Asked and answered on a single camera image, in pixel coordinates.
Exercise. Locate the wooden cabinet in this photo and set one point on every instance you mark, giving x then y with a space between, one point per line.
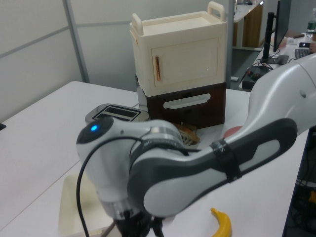
251 27

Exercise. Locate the white plastic basket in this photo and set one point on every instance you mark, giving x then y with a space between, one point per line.
71 207

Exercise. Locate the cream silver toaster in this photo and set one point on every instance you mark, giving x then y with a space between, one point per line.
118 112

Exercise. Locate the black keyboard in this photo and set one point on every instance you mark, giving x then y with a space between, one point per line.
302 53

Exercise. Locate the small toast rack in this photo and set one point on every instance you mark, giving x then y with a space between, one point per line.
187 142

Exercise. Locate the grey partition post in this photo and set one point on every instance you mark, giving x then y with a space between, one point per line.
77 42

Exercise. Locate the yellow banana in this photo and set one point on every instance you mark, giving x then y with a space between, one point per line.
224 224

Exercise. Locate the black monitor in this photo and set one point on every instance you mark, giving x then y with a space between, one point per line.
282 22

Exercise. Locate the pink plate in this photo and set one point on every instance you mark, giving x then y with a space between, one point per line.
233 130

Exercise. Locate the toast slice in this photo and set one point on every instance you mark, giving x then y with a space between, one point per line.
188 134

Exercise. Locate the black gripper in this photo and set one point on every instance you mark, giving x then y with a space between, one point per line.
133 225

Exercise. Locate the small grey block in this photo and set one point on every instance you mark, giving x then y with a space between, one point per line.
234 79

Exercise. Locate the black object at table edge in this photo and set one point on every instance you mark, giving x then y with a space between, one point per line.
2 126

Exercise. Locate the black monitor stand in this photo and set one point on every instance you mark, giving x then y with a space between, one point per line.
270 49

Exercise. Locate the white grey Franka robot arm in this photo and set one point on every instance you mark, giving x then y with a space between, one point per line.
172 177

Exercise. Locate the brown drawer box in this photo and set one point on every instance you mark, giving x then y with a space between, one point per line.
185 116

